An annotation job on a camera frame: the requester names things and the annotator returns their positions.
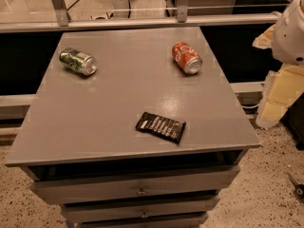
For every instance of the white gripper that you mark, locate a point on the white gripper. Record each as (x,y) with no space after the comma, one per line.
(290,37)

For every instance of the green soda can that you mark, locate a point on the green soda can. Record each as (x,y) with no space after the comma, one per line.
(78,61)

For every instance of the red soda can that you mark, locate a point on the red soda can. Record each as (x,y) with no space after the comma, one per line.
(186,58)

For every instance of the black snack wrapper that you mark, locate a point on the black snack wrapper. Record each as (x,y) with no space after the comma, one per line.
(161,127)

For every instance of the black tool on floor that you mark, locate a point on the black tool on floor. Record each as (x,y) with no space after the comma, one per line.
(298,188)

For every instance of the grey drawer cabinet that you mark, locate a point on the grey drawer cabinet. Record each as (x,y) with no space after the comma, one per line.
(79,128)

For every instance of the middle drawer with knob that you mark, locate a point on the middle drawer with knob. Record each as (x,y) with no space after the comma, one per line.
(142,209)

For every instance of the drawer with knob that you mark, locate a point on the drawer with knob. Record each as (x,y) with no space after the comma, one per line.
(135,186)
(142,209)

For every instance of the bottom drawer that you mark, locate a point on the bottom drawer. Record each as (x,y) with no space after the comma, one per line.
(170,221)

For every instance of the grey metal railing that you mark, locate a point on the grey metal railing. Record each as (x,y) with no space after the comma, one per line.
(68,15)

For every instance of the top drawer with knob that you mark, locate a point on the top drawer with knob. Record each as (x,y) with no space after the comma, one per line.
(135,186)

